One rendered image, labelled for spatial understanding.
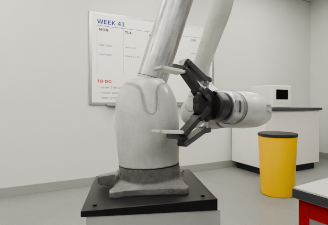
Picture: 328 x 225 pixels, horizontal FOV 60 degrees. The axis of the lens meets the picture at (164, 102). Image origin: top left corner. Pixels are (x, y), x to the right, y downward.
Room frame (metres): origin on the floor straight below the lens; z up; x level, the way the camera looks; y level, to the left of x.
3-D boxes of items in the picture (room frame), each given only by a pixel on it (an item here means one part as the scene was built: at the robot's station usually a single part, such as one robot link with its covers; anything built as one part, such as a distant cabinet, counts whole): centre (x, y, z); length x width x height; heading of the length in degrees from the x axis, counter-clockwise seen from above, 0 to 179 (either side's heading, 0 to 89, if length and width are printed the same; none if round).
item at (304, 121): (4.24, -1.66, 0.61); 1.15 x 0.72 x 1.22; 117
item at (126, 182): (0.73, 0.06, 0.80); 0.22 x 0.18 x 0.06; 91
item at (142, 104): (0.74, 0.05, 0.94); 0.18 x 0.16 x 0.22; 12
